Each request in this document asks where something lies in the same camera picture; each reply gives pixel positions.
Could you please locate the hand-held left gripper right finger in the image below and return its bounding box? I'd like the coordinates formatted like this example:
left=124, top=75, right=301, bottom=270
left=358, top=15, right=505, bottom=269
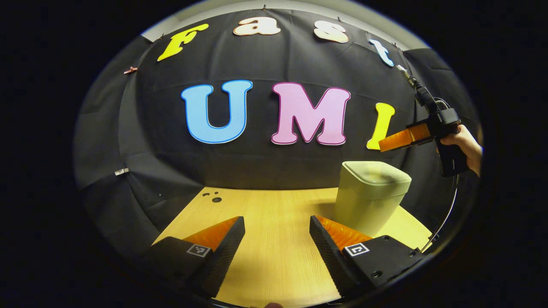
left=309, top=215, right=426, bottom=299

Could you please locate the thin black cable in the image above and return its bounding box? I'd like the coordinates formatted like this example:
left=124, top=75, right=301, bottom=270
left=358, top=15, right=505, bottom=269
left=421, top=175, right=460, bottom=253

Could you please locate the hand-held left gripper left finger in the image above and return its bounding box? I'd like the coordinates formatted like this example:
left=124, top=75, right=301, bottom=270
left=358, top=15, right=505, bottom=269
left=146, top=216, right=246, bottom=298

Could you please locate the wooden desktop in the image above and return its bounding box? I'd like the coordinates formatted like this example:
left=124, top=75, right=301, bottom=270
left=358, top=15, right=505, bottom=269
left=153, top=187, right=433, bottom=308

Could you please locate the pale green desktop garbage bin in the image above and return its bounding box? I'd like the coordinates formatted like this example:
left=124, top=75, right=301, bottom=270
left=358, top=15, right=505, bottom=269
left=334, top=161, right=412, bottom=237

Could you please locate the black backdrop cloth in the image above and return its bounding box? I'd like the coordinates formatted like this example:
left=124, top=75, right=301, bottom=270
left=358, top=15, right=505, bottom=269
left=74, top=9, right=483, bottom=257

